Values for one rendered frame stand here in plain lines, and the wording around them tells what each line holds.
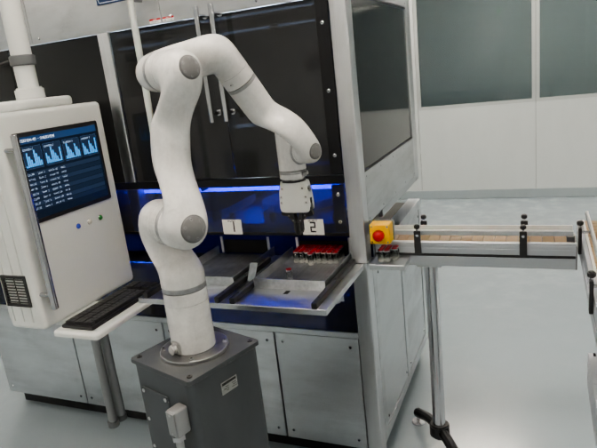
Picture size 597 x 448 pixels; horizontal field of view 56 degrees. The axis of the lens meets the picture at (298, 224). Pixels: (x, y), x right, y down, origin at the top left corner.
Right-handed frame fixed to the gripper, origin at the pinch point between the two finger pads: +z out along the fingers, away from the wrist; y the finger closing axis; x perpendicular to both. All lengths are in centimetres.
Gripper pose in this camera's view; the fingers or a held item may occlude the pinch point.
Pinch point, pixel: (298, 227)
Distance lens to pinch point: 177.2
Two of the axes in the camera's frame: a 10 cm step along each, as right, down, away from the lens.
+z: 1.1, 9.6, 2.6
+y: -9.2, 0.0, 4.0
